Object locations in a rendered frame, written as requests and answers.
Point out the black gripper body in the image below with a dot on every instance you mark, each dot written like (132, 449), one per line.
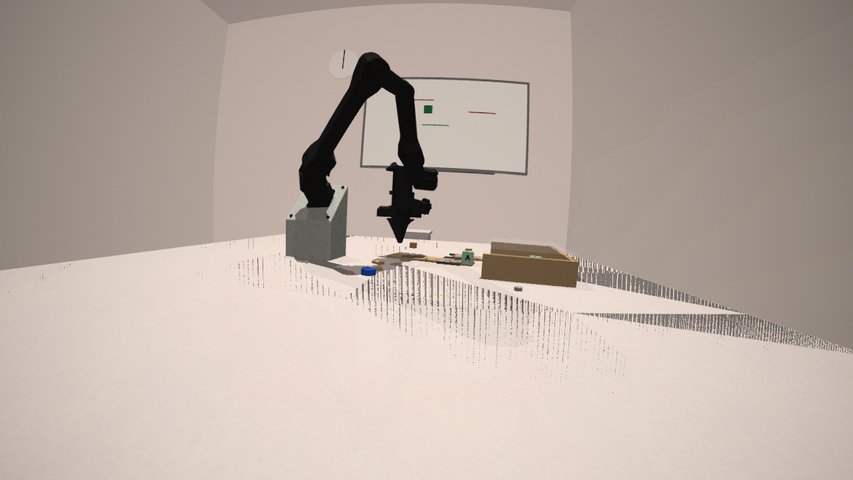
(396, 209)

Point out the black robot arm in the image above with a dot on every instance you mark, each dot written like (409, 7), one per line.
(371, 74)

